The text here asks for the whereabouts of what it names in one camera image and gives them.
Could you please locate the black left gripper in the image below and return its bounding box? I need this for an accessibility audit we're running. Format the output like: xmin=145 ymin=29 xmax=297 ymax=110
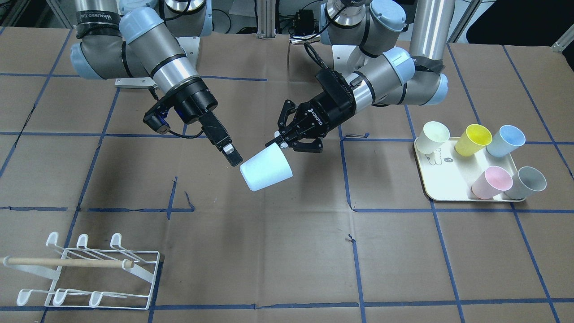
xmin=265 ymin=91 xmax=353 ymax=153

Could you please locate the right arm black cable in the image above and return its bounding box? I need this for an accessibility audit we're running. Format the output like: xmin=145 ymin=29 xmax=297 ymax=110
xmin=148 ymin=85 xmax=211 ymax=140

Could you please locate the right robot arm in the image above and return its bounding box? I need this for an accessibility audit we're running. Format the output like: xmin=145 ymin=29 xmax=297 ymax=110
xmin=70 ymin=0 xmax=242 ymax=166

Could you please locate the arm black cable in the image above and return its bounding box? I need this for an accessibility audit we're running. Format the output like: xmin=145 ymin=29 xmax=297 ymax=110
xmin=148 ymin=85 xmax=211 ymax=140
xmin=303 ymin=41 xmax=332 ymax=74

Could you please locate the yellow plastic cup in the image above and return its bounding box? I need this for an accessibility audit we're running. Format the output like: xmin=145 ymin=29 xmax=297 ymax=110
xmin=455 ymin=123 xmax=492 ymax=156

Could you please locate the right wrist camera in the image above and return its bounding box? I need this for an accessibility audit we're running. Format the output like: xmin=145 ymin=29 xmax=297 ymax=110
xmin=143 ymin=100 xmax=184 ymax=138

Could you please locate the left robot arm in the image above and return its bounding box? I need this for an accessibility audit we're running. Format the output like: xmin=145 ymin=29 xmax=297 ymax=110
xmin=266 ymin=0 xmax=455 ymax=153

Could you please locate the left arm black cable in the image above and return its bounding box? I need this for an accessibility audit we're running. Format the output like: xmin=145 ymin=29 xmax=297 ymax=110
xmin=303 ymin=41 xmax=332 ymax=74

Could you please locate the aluminium frame post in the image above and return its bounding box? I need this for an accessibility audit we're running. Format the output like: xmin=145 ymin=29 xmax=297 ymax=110
xmin=255 ymin=0 xmax=279 ymax=39

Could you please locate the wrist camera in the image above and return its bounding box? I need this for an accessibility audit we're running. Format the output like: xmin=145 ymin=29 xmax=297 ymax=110
xmin=315 ymin=68 xmax=357 ymax=115
xmin=143 ymin=100 xmax=184 ymax=138

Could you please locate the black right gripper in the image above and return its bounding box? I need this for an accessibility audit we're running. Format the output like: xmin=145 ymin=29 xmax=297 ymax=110
xmin=170 ymin=77 xmax=243 ymax=167

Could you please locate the white wire cup rack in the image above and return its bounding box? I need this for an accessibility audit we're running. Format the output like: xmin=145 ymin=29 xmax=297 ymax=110
xmin=3 ymin=232 xmax=161 ymax=310

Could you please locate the pink plastic cup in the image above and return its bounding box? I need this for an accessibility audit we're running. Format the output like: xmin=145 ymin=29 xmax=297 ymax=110
xmin=471 ymin=166 xmax=514 ymax=200

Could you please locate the cream plastic tray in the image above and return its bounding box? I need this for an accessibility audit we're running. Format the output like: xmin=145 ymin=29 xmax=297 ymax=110
xmin=414 ymin=137 xmax=518 ymax=202

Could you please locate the grey plastic cup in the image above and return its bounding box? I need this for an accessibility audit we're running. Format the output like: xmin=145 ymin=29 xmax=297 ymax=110
xmin=504 ymin=167 xmax=547 ymax=200

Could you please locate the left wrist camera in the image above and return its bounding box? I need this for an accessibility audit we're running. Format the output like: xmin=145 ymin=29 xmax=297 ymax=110
xmin=315 ymin=68 xmax=357 ymax=115

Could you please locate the light blue plastic cup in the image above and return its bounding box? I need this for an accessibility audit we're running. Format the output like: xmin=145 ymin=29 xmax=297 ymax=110
xmin=240 ymin=144 xmax=293 ymax=192

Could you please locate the pale green white cup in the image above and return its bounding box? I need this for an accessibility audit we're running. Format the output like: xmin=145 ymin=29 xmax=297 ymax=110
xmin=415 ymin=121 xmax=450 ymax=155

